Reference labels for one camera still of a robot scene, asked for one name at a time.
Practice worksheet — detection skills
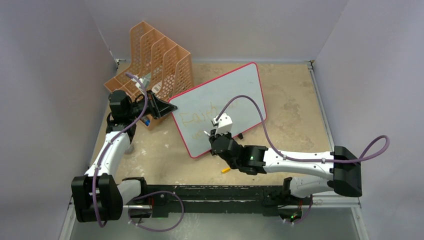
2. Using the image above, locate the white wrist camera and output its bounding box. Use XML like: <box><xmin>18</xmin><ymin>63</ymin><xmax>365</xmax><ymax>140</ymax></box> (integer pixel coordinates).
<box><xmin>211</xmin><ymin>113</ymin><xmax>233</xmax><ymax>135</ymax></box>
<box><xmin>133</xmin><ymin>76</ymin><xmax>151</xmax><ymax>88</ymax></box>

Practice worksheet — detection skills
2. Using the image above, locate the clear plastic jar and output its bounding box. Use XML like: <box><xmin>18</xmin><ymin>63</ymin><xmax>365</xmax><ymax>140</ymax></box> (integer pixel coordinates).
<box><xmin>140</xmin><ymin>116</ymin><xmax>151</xmax><ymax>126</ymax></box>

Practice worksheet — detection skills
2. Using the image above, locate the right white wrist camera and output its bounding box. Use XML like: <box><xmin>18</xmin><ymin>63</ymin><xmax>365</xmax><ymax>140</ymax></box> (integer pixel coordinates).
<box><xmin>211</xmin><ymin>113</ymin><xmax>233</xmax><ymax>135</ymax></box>

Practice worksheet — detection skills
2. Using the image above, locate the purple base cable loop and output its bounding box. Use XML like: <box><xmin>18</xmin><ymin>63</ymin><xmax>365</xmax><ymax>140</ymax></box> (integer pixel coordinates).
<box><xmin>127</xmin><ymin>191</ymin><xmax>185</xmax><ymax>233</ymax></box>

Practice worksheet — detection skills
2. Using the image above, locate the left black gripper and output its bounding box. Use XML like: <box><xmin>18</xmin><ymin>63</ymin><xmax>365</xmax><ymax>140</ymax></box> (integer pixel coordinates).
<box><xmin>126</xmin><ymin>90</ymin><xmax>176</xmax><ymax>120</ymax></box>

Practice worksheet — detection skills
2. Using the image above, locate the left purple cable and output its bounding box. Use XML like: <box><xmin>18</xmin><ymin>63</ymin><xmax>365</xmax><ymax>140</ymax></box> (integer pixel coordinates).
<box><xmin>92</xmin><ymin>73</ymin><xmax>149</xmax><ymax>229</ymax></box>

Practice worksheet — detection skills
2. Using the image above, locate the pink framed whiteboard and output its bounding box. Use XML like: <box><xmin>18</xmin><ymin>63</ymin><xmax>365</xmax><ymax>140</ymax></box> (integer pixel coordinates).
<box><xmin>169</xmin><ymin>62</ymin><xmax>267</xmax><ymax>159</ymax></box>

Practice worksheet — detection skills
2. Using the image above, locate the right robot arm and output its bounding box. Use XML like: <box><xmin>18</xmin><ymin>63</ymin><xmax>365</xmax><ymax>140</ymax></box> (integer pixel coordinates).
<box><xmin>208</xmin><ymin>129</ymin><xmax>363</xmax><ymax>204</ymax></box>

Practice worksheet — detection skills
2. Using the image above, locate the orange plastic file organizer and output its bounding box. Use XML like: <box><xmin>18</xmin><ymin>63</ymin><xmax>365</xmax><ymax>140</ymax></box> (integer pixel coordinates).
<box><xmin>103</xmin><ymin>21</ymin><xmax>195</xmax><ymax>131</ymax></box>

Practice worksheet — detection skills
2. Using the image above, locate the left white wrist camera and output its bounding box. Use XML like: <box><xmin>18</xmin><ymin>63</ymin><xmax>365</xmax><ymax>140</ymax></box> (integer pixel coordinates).
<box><xmin>133</xmin><ymin>76</ymin><xmax>151</xmax><ymax>88</ymax></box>

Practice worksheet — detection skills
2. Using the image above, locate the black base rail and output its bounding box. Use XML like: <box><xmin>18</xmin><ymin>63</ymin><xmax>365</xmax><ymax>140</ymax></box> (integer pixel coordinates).
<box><xmin>129</xmin><ymin>184</ymin><xmax>311</xmax><ymax>218</ymax></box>

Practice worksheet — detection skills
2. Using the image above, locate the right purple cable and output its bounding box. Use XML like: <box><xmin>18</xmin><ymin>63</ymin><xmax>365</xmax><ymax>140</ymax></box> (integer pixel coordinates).
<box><xmin>215</xmin><ymin>95</ymin><xmax>391</xmax><ymax>226</ymax></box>

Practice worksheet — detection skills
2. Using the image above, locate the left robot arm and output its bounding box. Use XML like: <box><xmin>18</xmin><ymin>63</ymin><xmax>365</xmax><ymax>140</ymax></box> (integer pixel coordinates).
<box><xmin>71</xmin><ymin>90</ymin><xmax>177</xmax><ymax>226</ymax></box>

